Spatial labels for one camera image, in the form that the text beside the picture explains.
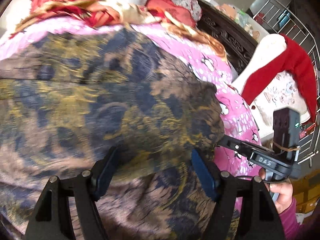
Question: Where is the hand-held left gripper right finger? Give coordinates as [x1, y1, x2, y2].
[190, 149, 285, 240]

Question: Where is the person's right forearm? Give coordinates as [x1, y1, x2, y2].
[277, 197, 309, 240]

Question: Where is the cardboard box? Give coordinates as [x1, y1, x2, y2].
[292, 177, 320, 213]

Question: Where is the red and white cloth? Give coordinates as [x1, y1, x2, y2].
[231, 34, 310, 135]

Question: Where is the pink penguin print bedsheet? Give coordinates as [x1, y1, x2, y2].
[0, 17, 263, 213]

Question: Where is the gold and red blanket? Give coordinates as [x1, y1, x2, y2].
[9, 0, 229, 63]

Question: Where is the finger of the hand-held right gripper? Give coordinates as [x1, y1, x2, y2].
[217, 135, 258, 159]

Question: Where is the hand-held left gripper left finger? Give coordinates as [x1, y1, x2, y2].
[25, 146, 119, 240]

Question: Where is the dark floral patterned shirt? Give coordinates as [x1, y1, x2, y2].
[0, 26, 238, 240]

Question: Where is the person's right hand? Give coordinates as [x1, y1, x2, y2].
[259, 167, 294, 214]

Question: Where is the dark carved wooden headboard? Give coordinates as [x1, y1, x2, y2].
[196, 0, 259, 74]

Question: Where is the metal wire rack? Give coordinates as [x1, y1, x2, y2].
[252, 0, 320, 168]

